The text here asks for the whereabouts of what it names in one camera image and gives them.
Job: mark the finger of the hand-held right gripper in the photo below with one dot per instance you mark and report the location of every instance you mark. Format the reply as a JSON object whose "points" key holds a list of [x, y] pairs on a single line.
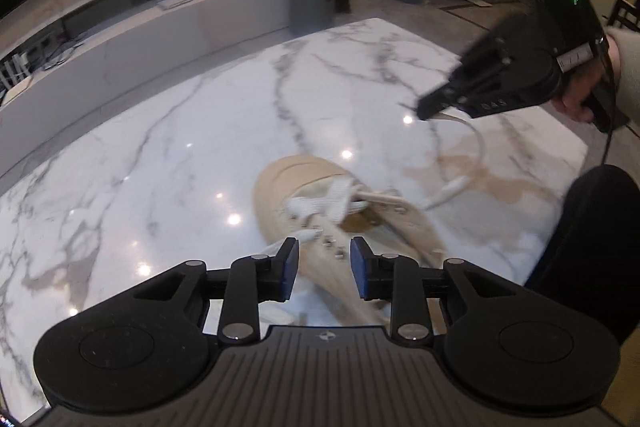
{"points": [[470, 67], [485, 99]]}

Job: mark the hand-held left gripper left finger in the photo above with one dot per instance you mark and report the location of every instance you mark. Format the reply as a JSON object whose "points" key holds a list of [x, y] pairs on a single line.
{"points": [[290, 267]]}

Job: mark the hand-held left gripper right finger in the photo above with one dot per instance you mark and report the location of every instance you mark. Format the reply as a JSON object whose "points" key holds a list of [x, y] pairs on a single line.
{"points": [[360, 269]]}

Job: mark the white shoelace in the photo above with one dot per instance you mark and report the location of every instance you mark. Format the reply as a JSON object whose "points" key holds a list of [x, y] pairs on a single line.
{"points": [[340, 199]]}

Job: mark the beige canvas shoe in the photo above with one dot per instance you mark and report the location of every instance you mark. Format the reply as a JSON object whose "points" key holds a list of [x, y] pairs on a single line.
{"points": [[280, 192]]}

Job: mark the person's right forearm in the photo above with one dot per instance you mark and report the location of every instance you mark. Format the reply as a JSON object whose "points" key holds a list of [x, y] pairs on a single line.
{"points": [[627, 57]]}

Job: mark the person's right hand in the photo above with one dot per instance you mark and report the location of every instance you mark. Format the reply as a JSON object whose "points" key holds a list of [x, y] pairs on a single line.
{"points": [[575, 92]]}

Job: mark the flat cardboard sheet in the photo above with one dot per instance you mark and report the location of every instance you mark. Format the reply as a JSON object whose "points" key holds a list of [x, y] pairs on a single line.
{"points": [[467, 3]]}

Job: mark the wooden chair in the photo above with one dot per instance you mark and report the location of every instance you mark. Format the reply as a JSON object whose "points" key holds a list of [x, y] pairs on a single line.
{"points": [[625, 9]]}

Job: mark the grey stone television console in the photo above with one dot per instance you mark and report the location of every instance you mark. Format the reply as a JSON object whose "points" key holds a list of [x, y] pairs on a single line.
{"points": [[175, 42]]}

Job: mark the grey notebook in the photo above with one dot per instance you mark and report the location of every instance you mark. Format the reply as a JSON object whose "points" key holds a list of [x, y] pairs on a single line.
{"points": [[175, 2]]}

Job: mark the black soundbar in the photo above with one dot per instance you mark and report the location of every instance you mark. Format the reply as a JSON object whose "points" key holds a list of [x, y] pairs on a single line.
{"points": [[97, 14]]}

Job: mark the white router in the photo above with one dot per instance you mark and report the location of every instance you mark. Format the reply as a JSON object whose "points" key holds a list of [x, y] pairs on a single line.
{"points": [[12, 72]]}

